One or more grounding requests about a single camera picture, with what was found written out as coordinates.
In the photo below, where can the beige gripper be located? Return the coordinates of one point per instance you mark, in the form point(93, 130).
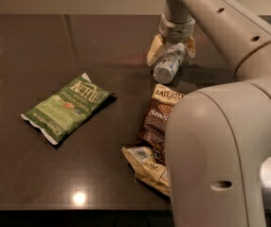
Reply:
point(175, 32)

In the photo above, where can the green Kettle chips bag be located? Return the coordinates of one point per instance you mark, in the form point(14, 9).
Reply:
point(59, 115)

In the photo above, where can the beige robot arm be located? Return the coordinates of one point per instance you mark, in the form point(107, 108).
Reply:
point(218, 137)

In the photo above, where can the brown Late July chips bag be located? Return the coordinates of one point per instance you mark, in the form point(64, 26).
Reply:
point(147, 157)

